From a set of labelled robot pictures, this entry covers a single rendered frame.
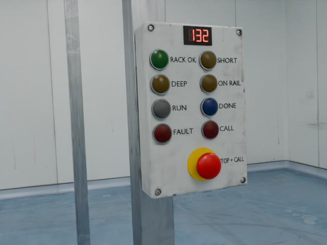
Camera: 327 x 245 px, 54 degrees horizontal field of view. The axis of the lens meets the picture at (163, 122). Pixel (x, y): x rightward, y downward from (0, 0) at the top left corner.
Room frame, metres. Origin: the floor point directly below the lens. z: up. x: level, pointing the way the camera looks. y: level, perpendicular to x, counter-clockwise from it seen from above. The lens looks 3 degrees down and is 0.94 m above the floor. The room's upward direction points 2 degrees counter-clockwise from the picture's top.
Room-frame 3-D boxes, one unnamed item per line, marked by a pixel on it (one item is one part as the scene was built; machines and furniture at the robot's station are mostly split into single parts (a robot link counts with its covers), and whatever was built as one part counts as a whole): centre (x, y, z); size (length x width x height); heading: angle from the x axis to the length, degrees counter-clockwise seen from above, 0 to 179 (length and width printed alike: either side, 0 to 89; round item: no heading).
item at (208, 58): (0.49, -0.07, 1.01); 0.03 x 0.01 x 0.03; 111
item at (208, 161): (0.48, -0.06, 0.85); 0.04 x 0.04 x 0.04; 21
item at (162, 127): (0.46, 0.00, 0.90); 0.03 x 0.01 x 0.03; 111
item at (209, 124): (0.49, -0.07, 0.90); 0.03 x 0.01 x 0.03; 111
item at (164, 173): (0.52, -0.05, 0.94); 0.17 x 0.06 x 0.26; 111
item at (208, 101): (0.49, -0.07, 0.94); 0.03 x 0.01 x 0.03; 111
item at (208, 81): (0.49, -0.07, 0.98); 0.03 x 0.01 x 0.03; 111
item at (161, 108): (0.46, 0.00, 0.94); 0.03 x 0.01 x 0.03; 111
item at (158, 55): (0.46, 0.00, 1.01); 0.03 x 0.01 x 0.03; 111
